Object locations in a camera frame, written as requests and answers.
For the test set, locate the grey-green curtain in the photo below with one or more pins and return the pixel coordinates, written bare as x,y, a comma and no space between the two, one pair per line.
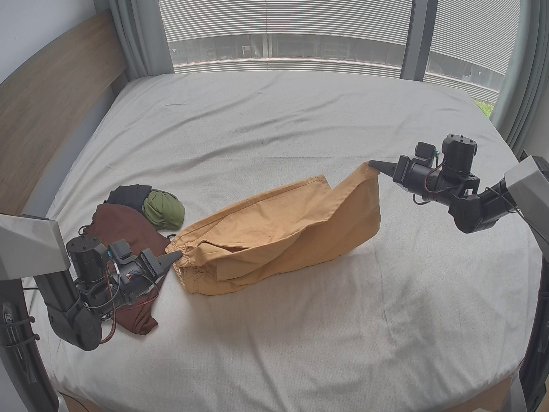
525,67
137,24

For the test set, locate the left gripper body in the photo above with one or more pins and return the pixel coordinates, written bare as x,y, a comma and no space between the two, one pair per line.
137,277

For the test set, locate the brown garment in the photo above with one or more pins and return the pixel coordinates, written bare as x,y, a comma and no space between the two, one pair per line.
128,230

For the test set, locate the bed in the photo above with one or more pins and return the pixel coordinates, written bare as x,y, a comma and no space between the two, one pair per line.
274,118

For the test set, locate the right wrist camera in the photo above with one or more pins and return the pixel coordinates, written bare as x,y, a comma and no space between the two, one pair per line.
425,152

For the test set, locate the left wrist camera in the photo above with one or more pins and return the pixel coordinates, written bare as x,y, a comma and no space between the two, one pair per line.
121,250

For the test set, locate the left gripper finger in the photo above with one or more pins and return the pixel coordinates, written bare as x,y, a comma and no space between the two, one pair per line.
170,260

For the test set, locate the green garment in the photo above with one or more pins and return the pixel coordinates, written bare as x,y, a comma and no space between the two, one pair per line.
165,210

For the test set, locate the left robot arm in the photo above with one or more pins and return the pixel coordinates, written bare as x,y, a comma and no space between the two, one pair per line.
64,311

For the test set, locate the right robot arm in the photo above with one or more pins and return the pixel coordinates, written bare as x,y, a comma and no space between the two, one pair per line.
471,213

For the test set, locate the window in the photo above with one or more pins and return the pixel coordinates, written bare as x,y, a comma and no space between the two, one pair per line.
291,15

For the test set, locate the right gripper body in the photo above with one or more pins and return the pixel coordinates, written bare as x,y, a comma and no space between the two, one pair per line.
418,178

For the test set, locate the tan trousers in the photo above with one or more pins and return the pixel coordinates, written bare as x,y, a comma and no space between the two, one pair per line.
278,230

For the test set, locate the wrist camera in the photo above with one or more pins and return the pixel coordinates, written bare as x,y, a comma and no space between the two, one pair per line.
425,152
121,250

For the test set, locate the black garment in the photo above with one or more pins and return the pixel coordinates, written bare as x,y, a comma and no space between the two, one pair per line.
124,195

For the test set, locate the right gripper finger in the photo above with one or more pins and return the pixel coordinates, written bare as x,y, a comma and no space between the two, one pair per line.
386,168

